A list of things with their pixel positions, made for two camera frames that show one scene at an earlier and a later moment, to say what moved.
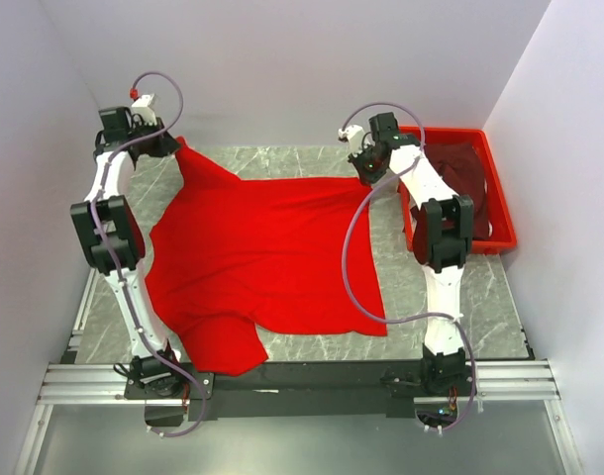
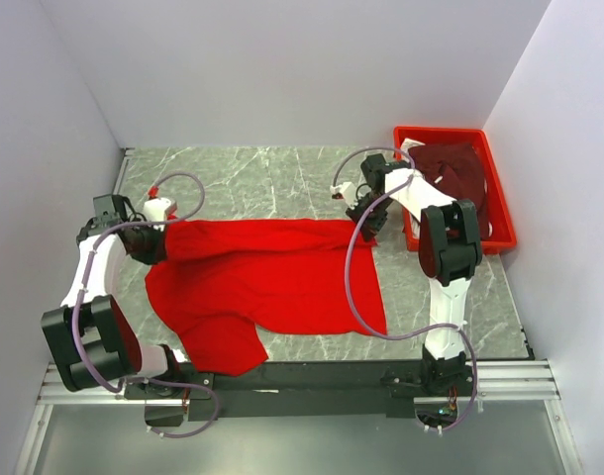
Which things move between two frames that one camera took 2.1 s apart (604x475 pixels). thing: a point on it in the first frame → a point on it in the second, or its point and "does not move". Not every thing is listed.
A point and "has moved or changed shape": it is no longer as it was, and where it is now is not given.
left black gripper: [159, 143] → [151, 245]
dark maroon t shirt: [460, 166] does not move
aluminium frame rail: [103, 384] does not move
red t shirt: [228, 254] has moved or changed shape
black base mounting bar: [301, 389] does not move
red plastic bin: [501, 228] does not move
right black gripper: [363, 171] → [367, 221]
